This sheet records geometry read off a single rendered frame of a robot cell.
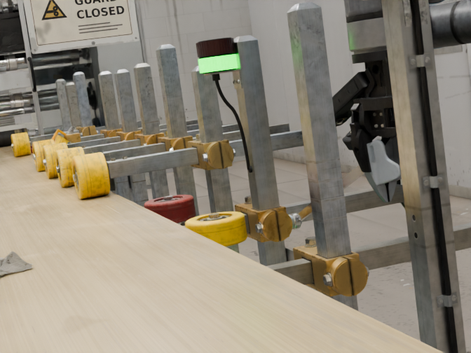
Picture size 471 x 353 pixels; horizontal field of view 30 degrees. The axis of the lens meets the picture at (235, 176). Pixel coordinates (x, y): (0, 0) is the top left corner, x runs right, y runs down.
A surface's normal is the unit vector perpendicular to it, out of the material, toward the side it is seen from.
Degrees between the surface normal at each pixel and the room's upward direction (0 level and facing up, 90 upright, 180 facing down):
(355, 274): 90
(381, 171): 93
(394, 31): 90
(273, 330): 0
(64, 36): 90
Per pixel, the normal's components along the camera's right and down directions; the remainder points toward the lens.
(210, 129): 0.32, 0.07
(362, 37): -0.59, 0.18
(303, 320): -0.14, -0.98
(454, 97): -0.96, 0.16
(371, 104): -0.77, 0.18
